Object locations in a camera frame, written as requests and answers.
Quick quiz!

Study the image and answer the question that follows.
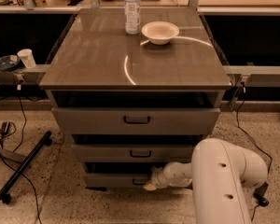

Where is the white paper bowl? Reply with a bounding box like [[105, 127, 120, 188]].
[[142, 21, 179, 45]]

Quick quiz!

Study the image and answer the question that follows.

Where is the grey middle drawer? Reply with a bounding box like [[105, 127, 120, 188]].
[[71, 144, 195, 162]]

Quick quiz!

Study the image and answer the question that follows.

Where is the grey top drawer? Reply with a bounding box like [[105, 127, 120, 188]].
[[52, 107, 220, 135]]

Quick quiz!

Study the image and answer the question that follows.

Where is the black cable left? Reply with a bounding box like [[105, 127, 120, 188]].
[[0, 84, 43, 224]]

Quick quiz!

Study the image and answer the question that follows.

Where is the black power cable right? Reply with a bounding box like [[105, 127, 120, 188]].
[[235, 83, 273, 175]]

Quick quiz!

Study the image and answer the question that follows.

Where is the grey drawer cabinet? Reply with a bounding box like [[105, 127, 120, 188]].
[[40, 8, 231, 176]]

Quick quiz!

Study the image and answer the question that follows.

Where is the clear plastic water bottle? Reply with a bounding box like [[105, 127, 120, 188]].
[[124, 0, 141, 35]]

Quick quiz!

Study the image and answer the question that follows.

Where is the grey bottom drawer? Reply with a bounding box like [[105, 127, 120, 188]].
[[84, 174, 152, 188]]

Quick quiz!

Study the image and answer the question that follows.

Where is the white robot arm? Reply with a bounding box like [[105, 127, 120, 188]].
[[144, 138, 268, 224]]

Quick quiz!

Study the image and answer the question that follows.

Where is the black adapter left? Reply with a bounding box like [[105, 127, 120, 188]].
[[0, 121, 10, 136]]

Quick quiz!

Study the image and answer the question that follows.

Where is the dark blue bowl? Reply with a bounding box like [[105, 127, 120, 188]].
[[0, 55, 20, 71]]

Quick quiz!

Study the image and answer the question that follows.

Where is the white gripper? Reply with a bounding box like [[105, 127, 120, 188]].
[[143, 167, 169, 191]]

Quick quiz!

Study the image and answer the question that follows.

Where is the black power adapter right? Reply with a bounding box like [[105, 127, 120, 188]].
[[253, 182, 269, 207]]

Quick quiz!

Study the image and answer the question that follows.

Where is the white paper cup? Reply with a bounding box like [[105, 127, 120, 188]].
[[17, 49, 36, 68]]

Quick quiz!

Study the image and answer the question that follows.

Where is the grey drawer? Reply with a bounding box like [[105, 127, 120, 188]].
[[52, 107, 220, 135], [71, 144, 195, 162], [84, 174, 152, 188]]

